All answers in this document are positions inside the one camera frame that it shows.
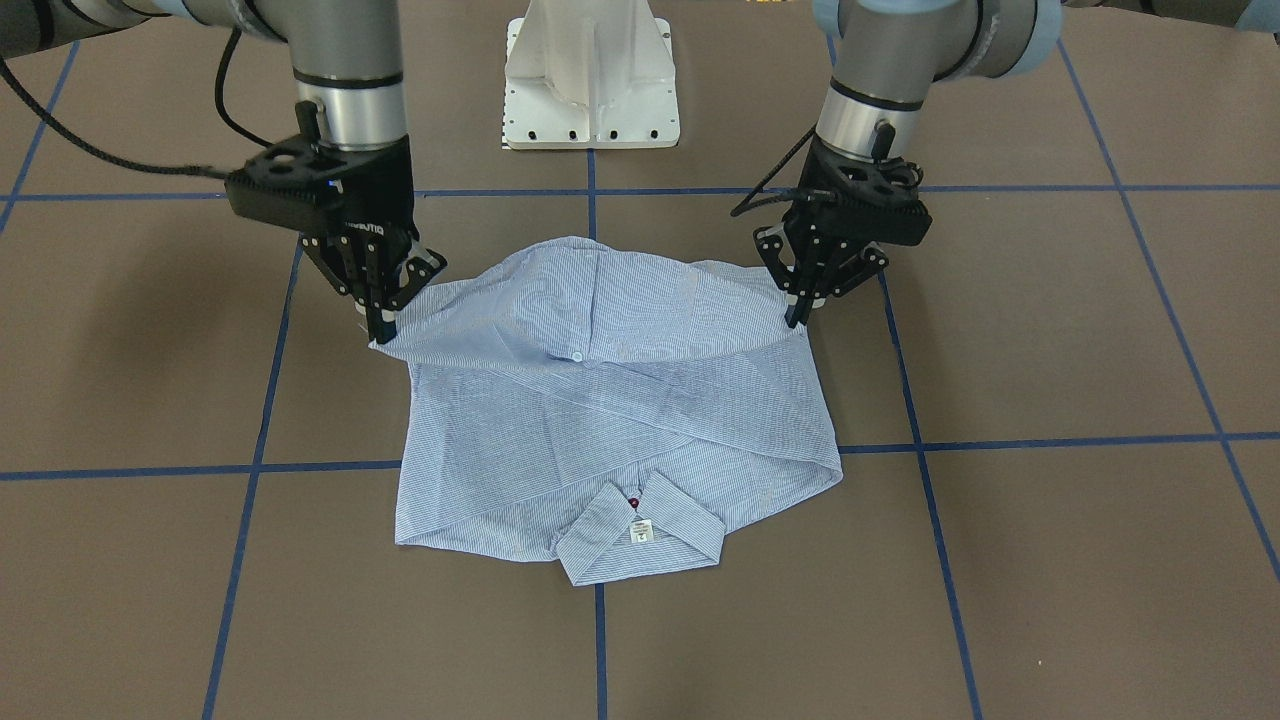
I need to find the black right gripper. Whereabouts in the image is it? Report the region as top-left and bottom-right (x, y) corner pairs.
(305, 136), (447, 345)

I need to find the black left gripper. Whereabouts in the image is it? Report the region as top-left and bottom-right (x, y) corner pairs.
(753, 140), (888, 329)

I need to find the light blue striped shirt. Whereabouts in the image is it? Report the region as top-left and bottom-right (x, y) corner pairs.
(381, 237), (844, 585)

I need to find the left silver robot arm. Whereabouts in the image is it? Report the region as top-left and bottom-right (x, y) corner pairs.
(733, 1), (1073, 328)

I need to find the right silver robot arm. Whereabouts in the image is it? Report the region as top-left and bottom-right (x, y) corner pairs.
(1, 1), (445, 345)

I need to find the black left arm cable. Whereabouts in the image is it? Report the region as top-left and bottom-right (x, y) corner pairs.
(730, 126), (820, 218)

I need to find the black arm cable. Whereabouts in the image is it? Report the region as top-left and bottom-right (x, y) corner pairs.
(730, 126), (820, 218)
(0, 26), (301, 181)

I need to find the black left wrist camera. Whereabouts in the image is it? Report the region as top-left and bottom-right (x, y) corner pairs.
(801, 156), (932, 246)

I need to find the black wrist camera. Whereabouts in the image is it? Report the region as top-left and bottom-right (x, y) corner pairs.
(224, 135), (343, 237)
(801, 156), (932, 246)

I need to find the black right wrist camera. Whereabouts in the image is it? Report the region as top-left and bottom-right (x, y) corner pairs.
(224, 135), (343, 237)

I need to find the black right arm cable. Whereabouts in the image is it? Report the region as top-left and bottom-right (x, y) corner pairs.
(0, 26), (301, 181)

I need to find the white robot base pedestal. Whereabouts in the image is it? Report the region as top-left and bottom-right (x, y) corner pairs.
(502, 1), (682, 151)

